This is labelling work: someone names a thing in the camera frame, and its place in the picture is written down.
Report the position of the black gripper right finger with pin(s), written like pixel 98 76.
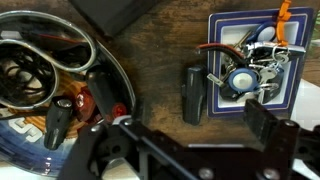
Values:
pixel 284 141

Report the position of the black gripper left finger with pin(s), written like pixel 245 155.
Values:
pixel 150 154

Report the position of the black key fob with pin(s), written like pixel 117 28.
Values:
pixel 193 92

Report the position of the blue white square tray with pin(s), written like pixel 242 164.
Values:
pixel 247 39

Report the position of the red bike light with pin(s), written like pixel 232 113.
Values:
pixel 85 106

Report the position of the blue round key tag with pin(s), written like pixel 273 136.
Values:
pixel 243 80

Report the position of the black bike light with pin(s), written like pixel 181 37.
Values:
pixel 57 121

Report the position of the large dark round bowl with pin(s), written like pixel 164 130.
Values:
pixel 43 56

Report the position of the dark wooden console table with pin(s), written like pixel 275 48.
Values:
pixel 154 51

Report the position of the orange handled tool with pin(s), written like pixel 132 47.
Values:
pixel 283 16

